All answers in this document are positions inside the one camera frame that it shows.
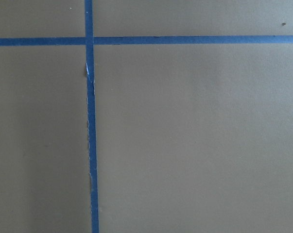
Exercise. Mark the brown paper table cover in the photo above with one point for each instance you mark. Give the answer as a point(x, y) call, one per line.
point(146, 116)

